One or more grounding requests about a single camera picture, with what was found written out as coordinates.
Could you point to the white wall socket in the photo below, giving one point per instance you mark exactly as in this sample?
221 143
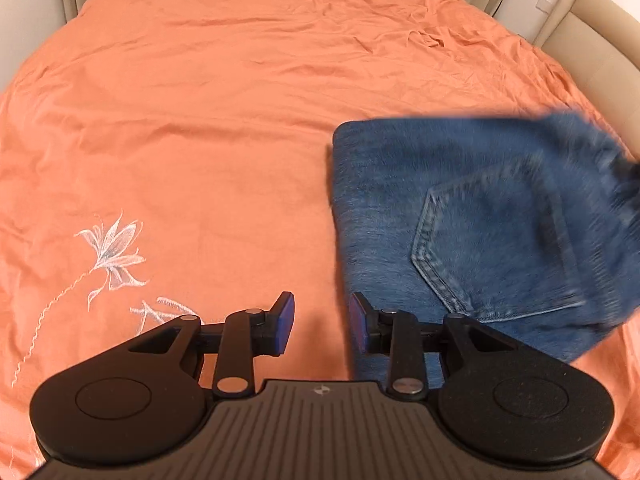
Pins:
545 4

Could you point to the orange duvet cover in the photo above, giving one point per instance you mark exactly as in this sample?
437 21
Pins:
190 160

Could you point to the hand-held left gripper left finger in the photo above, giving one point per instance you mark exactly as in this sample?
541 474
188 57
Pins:
285 322

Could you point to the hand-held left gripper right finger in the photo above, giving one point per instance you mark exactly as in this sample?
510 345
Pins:
358 325

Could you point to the beige padded bed headboard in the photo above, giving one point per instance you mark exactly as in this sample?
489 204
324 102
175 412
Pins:
600 55

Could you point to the blue denim pants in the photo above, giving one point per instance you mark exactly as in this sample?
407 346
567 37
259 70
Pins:
480 220

